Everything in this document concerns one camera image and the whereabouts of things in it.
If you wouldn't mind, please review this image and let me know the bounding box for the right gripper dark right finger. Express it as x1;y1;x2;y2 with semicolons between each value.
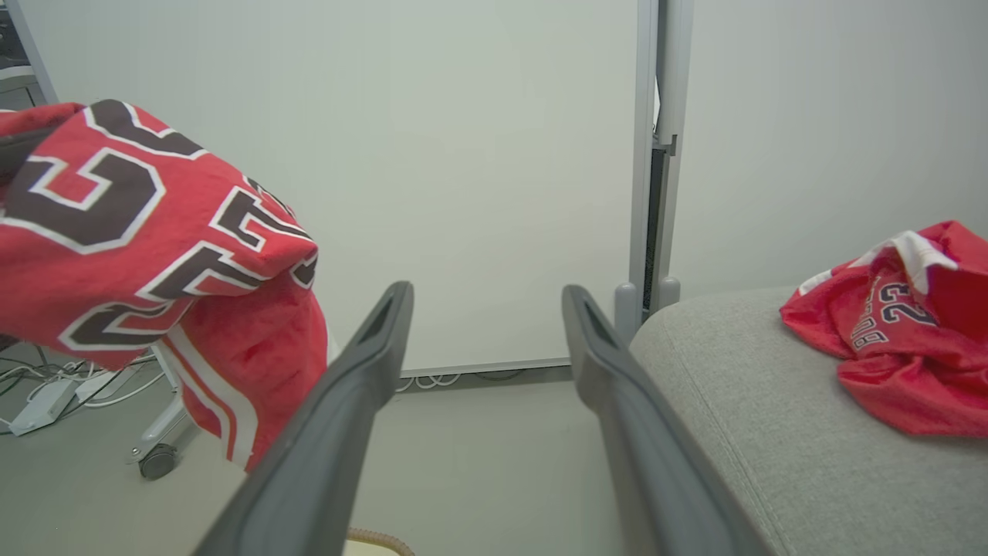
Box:
562;284;773;556

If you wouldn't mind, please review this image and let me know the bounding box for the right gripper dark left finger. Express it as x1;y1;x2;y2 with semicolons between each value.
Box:
193;280;415;556

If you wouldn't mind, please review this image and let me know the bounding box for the red basketball jersey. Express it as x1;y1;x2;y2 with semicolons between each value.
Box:
779;220;988;439

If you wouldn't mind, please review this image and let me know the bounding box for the grey fabric sofa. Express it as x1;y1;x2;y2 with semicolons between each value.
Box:
629;286;988;556

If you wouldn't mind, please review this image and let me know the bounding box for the grey partition foot with caster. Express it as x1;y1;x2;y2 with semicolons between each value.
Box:
127;344;195;466

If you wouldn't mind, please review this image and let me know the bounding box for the black caster wheel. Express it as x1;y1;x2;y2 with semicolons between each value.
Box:
138;443;179;482

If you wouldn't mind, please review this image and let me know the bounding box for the white power strip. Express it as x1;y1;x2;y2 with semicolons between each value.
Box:
8;378;79;438

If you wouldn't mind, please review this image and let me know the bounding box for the wide white partition panel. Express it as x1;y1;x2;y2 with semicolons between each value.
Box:
6;0;658;381

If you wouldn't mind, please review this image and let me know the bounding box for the narrow white partition panel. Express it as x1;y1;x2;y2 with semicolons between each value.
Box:
656;0;988;303

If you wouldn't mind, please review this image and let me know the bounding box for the grey metal table leg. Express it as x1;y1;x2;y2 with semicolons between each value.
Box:
0;0;59;109

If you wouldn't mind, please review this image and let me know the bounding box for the white coiled cable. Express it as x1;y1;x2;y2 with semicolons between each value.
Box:
396;371;463;392

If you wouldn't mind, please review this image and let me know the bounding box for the white floor cable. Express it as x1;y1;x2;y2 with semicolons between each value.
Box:
0;354;169;412

